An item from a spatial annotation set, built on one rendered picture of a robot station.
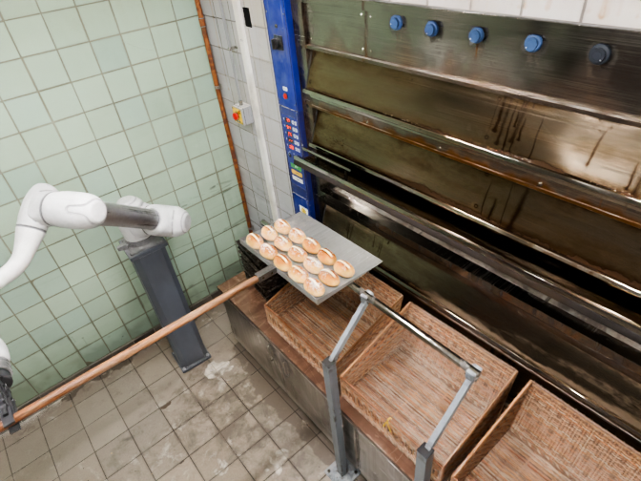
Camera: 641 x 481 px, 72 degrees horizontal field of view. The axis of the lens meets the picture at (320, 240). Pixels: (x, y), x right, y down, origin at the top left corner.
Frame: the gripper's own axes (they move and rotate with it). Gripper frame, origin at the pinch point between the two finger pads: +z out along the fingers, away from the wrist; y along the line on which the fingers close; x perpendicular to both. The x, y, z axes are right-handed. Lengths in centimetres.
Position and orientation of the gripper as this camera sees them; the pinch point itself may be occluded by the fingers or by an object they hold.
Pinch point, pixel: (10, 420)
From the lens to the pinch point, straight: 174.3
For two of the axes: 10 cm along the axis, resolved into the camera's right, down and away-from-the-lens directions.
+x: -7.6, 4.4, -4.8
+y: 0.6, 7.9, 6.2
